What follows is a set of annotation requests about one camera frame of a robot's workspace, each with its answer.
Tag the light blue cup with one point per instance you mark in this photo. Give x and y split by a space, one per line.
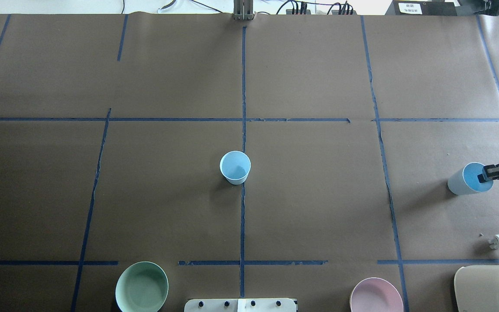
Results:
235 167
466 181

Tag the black box with label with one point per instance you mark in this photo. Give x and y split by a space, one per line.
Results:
420 7

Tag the aluminium frame post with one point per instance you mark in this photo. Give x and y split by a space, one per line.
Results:
243 10

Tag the white pillar base plate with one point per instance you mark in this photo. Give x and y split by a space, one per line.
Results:
242 305

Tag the green bowl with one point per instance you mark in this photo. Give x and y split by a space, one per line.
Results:
142 287

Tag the pink bowl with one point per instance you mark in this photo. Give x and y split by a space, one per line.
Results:
375 295

